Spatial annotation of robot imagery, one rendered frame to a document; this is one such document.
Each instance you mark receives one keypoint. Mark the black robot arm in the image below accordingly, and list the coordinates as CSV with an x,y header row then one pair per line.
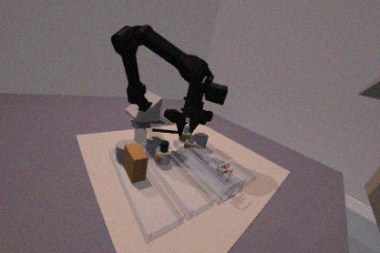
x,y
192,68

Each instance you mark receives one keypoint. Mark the brown rectangular block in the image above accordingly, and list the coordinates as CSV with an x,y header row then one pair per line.
x,y
135,163

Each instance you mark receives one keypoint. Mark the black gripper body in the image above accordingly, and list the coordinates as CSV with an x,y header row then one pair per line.
x,y
175,116

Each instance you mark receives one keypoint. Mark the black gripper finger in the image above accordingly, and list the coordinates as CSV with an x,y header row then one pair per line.
x,y
180,127
192,125

